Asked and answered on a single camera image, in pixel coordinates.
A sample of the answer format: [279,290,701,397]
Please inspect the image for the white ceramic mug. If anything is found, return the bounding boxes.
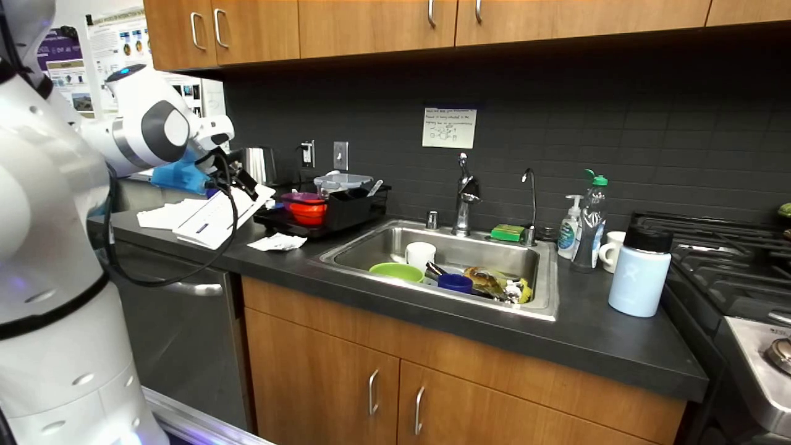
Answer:
[596,227,630,274]

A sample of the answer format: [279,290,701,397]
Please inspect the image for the white plastic box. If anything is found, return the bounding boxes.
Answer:
[135,199,208,235]

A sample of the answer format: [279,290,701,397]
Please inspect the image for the green sponge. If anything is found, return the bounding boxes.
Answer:
[488,221,529,247]

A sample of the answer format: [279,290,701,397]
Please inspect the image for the wooden upper cabinet door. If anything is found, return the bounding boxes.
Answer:
[141,0,208,75]
[203,0,303,70]
[704,0,791,28]
[454,0,712,49]
[298,0,460,59]

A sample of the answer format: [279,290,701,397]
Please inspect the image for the blue dish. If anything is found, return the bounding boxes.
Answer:
[425,261,478,298]

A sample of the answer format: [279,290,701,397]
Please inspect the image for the dishes in sink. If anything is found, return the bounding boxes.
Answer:
[466,266,536,306]

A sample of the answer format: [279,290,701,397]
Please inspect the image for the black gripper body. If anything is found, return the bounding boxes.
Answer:
[195,147,253,194]

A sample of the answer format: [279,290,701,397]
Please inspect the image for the black dish rack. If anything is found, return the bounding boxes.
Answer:
[253,174,393,243]

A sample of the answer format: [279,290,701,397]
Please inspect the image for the green plate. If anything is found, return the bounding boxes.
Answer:
[367,261,428,287]

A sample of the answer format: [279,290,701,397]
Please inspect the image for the white cup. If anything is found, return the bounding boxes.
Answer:
[403,240,441,274]

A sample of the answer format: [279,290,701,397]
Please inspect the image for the wooden cabinet door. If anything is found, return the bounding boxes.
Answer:
[243,306,400,445]
[454,0,712,49]
[203,0,303,70]
[141,0,208,75]
[397,356,664,445]
[704,0,791,28]
[298,0,460,59]

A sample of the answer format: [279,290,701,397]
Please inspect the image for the slim chrome tap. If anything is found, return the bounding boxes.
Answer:
[518,167,541,247]

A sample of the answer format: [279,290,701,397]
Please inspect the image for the white wall poster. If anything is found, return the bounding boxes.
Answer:
[79,8,230,127]

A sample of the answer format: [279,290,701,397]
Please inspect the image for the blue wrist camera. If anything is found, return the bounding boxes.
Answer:
[152,156,211,199]

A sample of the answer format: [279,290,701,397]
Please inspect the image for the purple wall poster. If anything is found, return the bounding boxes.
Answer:
[33,22,90,119]

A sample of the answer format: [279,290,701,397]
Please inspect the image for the chrome kitchen faucet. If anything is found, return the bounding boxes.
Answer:
[450,149,482,238]

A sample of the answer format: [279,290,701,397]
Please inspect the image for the clear hand soap bottle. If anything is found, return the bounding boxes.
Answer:
[557,191,586,262]

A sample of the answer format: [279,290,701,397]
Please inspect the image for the white robot base platform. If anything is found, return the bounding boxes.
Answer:
[143,383,278,445]

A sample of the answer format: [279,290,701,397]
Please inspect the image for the pale blue canister black lid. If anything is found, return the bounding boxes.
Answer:
[606,216,676,320]

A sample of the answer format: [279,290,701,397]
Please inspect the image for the stainless steel sink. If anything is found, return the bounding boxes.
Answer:
[314,216,562,324]

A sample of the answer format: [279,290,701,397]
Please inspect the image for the green capped dish soap bottle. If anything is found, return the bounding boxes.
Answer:
[576,167,612,273]

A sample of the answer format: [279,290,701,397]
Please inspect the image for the white wall sign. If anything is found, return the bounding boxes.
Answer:
[421,104,480,152]

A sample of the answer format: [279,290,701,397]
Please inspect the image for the steel kettle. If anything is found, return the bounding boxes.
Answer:
[240,147,273,189]

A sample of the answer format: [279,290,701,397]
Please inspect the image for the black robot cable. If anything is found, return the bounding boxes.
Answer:
[84,147,243,292]

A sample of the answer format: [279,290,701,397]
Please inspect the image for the white plastic rack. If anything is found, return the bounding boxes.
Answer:
[173,182,279,252]

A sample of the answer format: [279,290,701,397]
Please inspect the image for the wooden lower cabinet door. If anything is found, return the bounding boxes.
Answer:
[243,306,400,445]
[397,356,664,445]

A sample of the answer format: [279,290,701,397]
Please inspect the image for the stainless steel dishwasher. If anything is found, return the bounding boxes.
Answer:
[109,243,255,434]

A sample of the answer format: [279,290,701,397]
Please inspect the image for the red bowl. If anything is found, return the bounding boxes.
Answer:
[279,191,331,230]

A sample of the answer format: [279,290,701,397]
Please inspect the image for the black gas stove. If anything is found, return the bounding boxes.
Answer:
[628,209,791,445]

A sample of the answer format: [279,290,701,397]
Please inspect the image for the wall switch plate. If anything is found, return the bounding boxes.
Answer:
[331,138,355,174]

